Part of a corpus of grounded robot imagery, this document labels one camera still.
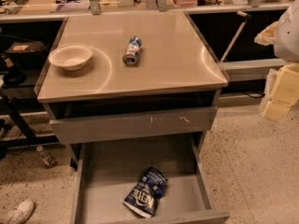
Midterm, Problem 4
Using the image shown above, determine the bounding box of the black stand left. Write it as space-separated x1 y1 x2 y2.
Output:
0 91 58 147

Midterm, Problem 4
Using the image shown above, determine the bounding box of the blue chip bag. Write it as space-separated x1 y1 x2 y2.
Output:
123 166 167 218

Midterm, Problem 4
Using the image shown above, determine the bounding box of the black cable on floor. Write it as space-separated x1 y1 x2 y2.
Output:
242 91 265 99

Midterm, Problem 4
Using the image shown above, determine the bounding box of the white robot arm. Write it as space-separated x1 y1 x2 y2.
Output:
254 0 299 121

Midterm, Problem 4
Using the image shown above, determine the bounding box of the blue white soda can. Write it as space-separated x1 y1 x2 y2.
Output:
122 35 142 65

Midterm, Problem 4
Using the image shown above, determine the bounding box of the grey drawer cabinet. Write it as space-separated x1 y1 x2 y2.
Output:
33 10 231 170

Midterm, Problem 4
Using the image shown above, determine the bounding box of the plastic bottle on floor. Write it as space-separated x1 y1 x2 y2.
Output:
36 145 57 168

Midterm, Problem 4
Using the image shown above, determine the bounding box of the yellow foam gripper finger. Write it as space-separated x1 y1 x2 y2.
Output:
254 21 278 46
262 63 299 121

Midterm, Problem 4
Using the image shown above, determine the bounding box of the white bowl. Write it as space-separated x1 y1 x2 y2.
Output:
49 44 93 71

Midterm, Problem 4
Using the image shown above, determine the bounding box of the black device on left shelf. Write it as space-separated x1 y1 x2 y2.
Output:
1 41 49 86

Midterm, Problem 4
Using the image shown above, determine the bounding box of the open middle drawer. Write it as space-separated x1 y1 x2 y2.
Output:
70 134 229 224

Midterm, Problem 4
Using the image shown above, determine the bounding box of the grey top drawer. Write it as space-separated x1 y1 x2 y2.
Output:
50 106 217 145

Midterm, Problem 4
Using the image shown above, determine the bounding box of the white shoe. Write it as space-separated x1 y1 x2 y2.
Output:
0 200 36 224

